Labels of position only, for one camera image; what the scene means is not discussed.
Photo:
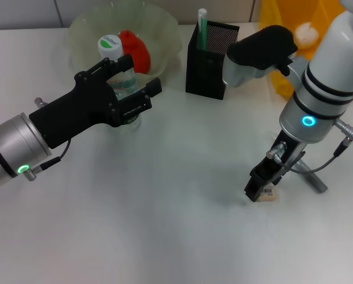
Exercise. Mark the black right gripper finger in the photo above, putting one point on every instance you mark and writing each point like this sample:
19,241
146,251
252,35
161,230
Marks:
253,189
277,180

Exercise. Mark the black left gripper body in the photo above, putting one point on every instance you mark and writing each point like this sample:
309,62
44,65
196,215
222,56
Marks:
75,109

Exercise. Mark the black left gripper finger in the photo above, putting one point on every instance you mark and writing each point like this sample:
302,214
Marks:
137,102
124,61

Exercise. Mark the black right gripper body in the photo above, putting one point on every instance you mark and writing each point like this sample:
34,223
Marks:
282,154

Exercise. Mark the beige eraser with barcode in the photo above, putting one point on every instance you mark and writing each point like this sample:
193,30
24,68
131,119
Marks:
270,193

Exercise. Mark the red-orange fruit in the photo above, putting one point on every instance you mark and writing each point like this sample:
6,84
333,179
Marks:
139,50

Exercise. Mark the clear green-label water bottle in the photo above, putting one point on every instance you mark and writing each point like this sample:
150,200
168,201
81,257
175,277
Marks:
109,45

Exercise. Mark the grey glitter pen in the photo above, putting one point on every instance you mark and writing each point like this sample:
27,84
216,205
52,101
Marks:
316,179

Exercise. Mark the green utility knife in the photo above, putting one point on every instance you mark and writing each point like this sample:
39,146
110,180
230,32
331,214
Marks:
202,29

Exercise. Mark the white paper ball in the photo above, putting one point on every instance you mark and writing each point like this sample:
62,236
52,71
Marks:
306,35

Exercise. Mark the translucent green wavy fruit plate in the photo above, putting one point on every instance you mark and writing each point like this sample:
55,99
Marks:
161,35

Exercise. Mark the black mesh pen holder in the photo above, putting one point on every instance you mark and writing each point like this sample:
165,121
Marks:
205,74

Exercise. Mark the yellow plastic bin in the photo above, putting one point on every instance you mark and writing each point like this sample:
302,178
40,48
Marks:
285,12

